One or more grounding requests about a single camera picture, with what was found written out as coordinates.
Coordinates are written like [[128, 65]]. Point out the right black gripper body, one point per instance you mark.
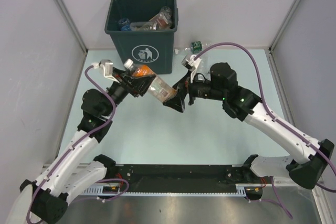
[[200, 88]]

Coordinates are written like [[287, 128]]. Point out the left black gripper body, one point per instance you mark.
[[118, 91]]

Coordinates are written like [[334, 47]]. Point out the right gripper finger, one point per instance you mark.
[[176, 103], [181, 86]]

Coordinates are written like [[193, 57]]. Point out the orange tea bottle white cap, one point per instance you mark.
[[158, 87]]

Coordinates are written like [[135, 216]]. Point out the blue label water bottle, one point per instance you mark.
[[124, 24]]

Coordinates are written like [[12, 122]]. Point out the large clear bottle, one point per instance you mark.
[[162, 20]]

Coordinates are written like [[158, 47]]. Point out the clear cup silver base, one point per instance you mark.
[[143, 26]]

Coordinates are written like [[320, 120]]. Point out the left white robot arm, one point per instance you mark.
[[56, 188]]

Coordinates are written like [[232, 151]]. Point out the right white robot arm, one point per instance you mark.
[[308, 157]]

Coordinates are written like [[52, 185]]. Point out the dark green plastic bin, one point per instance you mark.
[[152, 48]]

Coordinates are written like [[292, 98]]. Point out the clear bottle white cap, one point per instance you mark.
[[203, 67]]

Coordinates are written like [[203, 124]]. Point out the green label clear bottle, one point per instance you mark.
[[194, 48]]

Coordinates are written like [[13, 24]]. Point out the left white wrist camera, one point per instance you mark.
[[105, 67]]

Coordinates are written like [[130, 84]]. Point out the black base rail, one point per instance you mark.
[[183, 179]]

